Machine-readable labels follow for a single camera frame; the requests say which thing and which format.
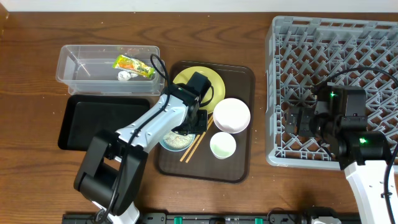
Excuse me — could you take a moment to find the grey dishwasher rack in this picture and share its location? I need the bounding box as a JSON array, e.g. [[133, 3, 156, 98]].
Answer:
[[265, 16, 397, 170]]

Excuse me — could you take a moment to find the brown serving tray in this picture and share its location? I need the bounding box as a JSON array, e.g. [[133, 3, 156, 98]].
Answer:
[[155, 61, 256, 183]]

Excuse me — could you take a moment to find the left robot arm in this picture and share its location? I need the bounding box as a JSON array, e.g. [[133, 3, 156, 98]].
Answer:
[[73, 72, 213, 223]]

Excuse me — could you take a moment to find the pink white bowl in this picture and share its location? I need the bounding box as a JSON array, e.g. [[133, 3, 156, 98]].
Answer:
[[213, 98, 251, 134]]

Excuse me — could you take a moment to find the black waste tray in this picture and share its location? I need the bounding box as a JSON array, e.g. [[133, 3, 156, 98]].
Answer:
[[58, 95, 150, 151]]

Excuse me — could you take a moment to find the clear plastic waste bin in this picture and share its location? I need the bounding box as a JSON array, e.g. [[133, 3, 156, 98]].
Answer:
[[55, 45, 165, 96]]

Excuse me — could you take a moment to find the light blue bowl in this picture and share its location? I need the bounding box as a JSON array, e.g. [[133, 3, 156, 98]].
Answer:
[[159, 130, 197, 152]]

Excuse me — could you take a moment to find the green orange snack wrapper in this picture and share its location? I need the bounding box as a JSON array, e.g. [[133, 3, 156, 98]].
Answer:
[[113, 55, 155, 78]]

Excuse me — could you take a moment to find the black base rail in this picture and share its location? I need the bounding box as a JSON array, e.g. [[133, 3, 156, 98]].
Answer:
[[62, 207, 363, 224]]

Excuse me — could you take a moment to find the wooden chopstick left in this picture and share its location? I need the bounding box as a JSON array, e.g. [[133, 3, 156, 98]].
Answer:
[[180, 113, 214, 162]]

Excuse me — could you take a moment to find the white green cup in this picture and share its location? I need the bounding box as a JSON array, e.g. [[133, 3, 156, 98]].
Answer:
[[210, 132, 236, 159]]

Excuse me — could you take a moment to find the yellow plate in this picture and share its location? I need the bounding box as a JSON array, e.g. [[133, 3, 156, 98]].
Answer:
[[173, 66, 226, 114]]

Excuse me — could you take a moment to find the white crumpled paper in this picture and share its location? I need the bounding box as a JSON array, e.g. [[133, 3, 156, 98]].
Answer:
[[118, 70, 138, 82]]

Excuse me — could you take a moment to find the wooden chopstick right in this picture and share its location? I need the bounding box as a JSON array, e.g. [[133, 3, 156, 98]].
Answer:
[[185, 118, 215, 164]]

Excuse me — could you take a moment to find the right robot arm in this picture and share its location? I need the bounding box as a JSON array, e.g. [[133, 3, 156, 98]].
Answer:
[[285, 85, 397, 223]]

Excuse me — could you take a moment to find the wooden chopstick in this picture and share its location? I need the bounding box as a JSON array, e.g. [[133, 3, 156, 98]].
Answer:
[[180, 113, 214, 162], [185, 118, 215, 164]]

